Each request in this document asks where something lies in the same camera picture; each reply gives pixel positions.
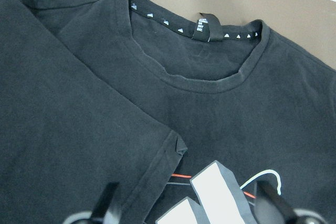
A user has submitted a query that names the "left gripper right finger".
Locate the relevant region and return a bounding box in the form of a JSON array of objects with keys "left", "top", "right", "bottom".
[{"left": 254, "top": 181, "right": 296, "bottom": 220}]

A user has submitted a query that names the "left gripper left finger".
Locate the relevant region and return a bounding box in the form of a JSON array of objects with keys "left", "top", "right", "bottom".
[{"left": 90, "top": 182, "right": 120, "bottom": 221}]

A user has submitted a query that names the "black printed t-shirt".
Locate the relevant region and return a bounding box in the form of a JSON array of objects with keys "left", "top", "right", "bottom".
[{"left": 1, "top": 0, "right": 335, "bottom": 223}]

